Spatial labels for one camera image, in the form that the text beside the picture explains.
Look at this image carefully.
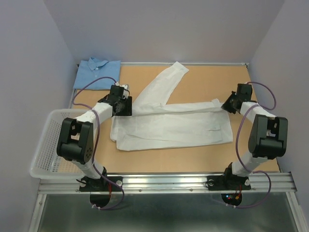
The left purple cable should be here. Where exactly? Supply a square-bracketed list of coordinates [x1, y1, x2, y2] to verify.
[73, 76, 125, 210]

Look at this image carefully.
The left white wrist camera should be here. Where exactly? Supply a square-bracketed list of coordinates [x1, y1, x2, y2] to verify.
[120, 84, 129, 91]

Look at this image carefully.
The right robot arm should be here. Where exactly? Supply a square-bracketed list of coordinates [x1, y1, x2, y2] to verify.
[221, 82, 288, 189]

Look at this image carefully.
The white plastic basket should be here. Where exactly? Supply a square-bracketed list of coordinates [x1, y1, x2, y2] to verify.
[30, 109, 100, 180]

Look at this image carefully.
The aluminium mounting rail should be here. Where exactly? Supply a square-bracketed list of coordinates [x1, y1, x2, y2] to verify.
[38, 173, 297, 195]

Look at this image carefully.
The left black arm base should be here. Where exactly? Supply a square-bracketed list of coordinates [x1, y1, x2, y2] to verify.
[76, 176, 125, 210]

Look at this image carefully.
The white long sleeve shirt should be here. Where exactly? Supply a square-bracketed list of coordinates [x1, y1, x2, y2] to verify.
[110, 62, 233, 151]

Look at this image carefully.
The folded blue shirt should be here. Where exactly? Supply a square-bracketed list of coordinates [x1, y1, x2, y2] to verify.
[73, 57, 121, 90]

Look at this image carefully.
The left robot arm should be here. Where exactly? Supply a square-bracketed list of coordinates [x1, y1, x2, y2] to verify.
[56, 83, 132, 192]

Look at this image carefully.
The metal front panel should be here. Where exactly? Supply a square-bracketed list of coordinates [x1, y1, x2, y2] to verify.
[29, 192, 309, 232]

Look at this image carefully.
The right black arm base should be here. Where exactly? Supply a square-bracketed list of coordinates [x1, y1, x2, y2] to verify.
[205, 175, 251, 206]

